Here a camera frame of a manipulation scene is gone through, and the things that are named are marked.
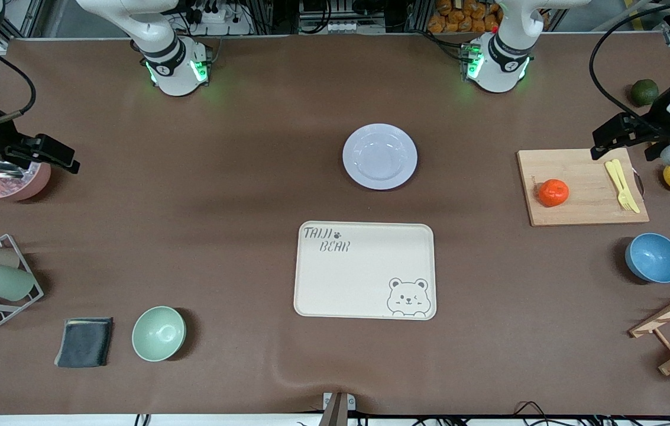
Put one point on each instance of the dark green lime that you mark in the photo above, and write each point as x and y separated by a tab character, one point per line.
644	92

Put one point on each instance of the dark grey folded cloth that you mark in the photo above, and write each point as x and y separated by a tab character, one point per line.
84	342

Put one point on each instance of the cream tray with bear print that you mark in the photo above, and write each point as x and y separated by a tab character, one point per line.
358	278

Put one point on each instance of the blue bowl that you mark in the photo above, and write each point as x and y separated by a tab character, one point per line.
654	258

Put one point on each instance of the orange fruit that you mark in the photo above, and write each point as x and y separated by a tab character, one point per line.
553	193

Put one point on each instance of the white power strip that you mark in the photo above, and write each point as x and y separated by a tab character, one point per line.
222	23
340	25

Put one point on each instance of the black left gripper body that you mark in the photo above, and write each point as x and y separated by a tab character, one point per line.
658	121

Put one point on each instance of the white round plate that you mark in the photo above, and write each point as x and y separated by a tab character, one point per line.
379	157

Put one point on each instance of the pink bowl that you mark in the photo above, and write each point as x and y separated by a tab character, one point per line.
21	188

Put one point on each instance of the yellow plastic fork and knife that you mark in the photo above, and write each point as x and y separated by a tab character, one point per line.
630	192

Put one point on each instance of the crate of orange fruits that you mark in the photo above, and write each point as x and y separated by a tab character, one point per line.
459	18

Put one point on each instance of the metal table edge bracket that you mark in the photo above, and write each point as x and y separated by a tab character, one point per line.
337	408

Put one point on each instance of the wooden cutting board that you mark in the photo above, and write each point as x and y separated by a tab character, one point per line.
583	189

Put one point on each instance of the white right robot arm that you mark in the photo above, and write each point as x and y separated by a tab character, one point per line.
175	77

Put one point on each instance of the green bowl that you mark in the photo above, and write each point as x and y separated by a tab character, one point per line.
158	333

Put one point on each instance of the green cup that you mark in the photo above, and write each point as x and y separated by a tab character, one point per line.
2	281

